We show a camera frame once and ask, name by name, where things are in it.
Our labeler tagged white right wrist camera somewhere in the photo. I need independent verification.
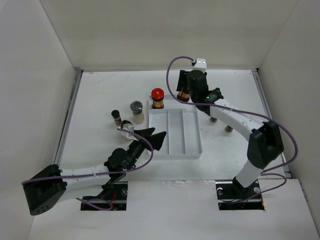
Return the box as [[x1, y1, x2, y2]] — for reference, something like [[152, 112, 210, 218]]
[[192, 58, 207, 73]]

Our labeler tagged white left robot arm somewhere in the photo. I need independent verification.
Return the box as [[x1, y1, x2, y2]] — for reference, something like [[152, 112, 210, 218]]
[[22, 127, 167, 216]]

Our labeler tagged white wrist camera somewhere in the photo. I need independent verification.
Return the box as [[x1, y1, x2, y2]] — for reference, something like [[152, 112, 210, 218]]
[[120, 125, 136, 140], [192, 58, 207, 73]]

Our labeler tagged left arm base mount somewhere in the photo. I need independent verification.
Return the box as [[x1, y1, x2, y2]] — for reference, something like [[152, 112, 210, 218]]
[[80, 181, 129, 211]]

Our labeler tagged black-top brown chunk grinder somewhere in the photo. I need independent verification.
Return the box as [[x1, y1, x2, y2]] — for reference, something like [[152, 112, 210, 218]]
[[215, 87, 224, 98]]

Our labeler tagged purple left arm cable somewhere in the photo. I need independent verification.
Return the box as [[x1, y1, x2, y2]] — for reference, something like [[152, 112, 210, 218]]
[[21, 127, 155, 211]]

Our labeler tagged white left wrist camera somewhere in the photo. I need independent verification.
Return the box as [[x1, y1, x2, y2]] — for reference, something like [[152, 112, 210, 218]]
[[120, 125, 136, 140]]

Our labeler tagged small black-lid spice jar outer-right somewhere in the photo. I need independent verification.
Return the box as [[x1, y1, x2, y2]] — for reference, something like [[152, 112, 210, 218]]
[[224, 125, 233, 133]]

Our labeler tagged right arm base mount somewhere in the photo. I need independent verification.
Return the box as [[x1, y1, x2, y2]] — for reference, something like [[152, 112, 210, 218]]
[[215, 180, 265, 211]]

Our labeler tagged white plastic organizer tray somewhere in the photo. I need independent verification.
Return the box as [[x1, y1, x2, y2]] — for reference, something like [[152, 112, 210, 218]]
[[148, 95, 203, 160]]

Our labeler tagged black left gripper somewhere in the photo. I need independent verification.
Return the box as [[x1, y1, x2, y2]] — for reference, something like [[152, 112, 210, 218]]
[[125, 127, 166, 171]]

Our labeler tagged small black-lid spice jar left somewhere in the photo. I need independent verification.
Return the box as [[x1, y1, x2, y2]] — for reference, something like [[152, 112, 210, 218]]
[[111, 109, 122, 126]]

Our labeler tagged black-top white powder grinder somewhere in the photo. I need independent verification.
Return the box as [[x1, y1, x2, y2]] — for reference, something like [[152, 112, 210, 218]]
[[120, 120, 134, 133]]

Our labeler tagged red-lid sauce jar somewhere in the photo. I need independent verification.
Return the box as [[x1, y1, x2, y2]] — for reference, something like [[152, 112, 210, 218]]
[[151, 88, 165, 109], [176, 86, 190, 102]]

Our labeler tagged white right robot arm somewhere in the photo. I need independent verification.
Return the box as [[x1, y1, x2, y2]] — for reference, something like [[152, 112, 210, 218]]
[[176, 70, 284, 198]]

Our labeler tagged small black-lid spice jar inner-right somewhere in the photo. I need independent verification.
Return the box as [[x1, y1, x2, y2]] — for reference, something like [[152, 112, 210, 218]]
[[209, 116, 218, 124]]

